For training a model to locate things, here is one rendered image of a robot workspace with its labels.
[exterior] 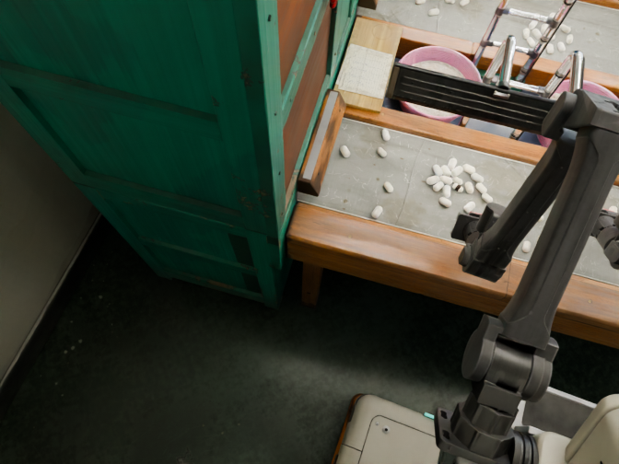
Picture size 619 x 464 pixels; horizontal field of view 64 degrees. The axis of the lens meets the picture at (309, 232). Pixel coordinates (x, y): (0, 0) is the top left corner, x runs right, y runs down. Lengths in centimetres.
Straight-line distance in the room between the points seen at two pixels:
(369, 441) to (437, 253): 68
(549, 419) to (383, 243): 56
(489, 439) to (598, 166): 40
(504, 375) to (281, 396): 131
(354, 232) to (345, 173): 19
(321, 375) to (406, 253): 82
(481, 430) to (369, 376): 124
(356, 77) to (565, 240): 96
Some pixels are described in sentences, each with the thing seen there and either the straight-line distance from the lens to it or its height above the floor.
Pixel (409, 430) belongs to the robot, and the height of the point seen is 28.
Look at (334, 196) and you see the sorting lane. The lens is 137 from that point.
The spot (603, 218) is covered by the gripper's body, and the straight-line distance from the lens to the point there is 137.
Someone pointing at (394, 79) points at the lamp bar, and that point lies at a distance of 116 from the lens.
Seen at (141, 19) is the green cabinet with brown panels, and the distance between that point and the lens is 73.
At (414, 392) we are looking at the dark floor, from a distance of 203.
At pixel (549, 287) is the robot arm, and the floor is 133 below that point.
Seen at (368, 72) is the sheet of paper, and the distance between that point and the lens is 157.
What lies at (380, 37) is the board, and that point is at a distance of 166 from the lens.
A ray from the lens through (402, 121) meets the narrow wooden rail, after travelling 149.
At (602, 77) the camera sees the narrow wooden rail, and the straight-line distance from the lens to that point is 182.
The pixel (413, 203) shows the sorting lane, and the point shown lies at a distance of 140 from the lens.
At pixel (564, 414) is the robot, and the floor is 104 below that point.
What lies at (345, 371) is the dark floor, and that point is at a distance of 199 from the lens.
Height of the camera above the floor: 197
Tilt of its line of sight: 68 degrees down
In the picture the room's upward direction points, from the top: 4 degrees clockwise
